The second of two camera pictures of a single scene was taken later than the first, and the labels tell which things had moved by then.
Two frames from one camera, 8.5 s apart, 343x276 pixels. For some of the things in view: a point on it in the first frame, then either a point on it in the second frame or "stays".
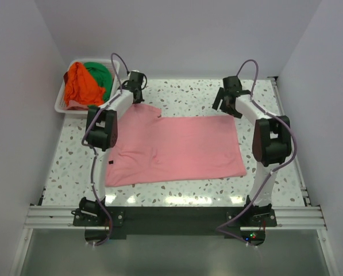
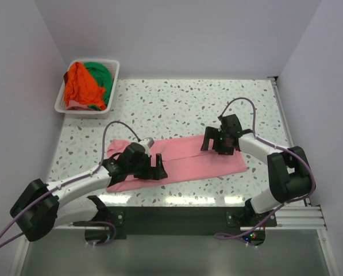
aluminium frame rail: [309, 215] stays
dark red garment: [65, 77] stays
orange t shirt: [80, 86] stays
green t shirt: [103, 75] stays
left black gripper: [141, 98] → [154, 173]
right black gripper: [220, 96] → [212, 133]
